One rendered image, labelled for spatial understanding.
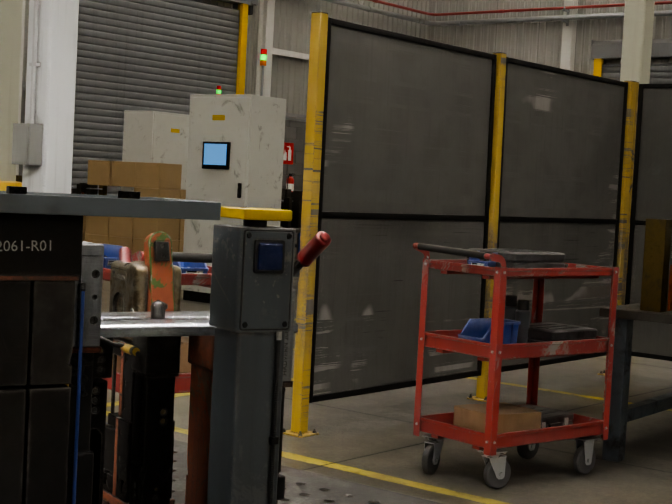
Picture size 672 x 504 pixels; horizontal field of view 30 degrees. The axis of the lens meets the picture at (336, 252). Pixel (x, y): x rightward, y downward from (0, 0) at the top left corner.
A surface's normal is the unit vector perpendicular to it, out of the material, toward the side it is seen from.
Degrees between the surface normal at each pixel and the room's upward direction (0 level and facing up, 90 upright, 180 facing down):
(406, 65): 88
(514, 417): 90
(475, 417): 90
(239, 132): 90
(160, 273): 78
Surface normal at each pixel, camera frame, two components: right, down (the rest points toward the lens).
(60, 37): 0.78, 0.07
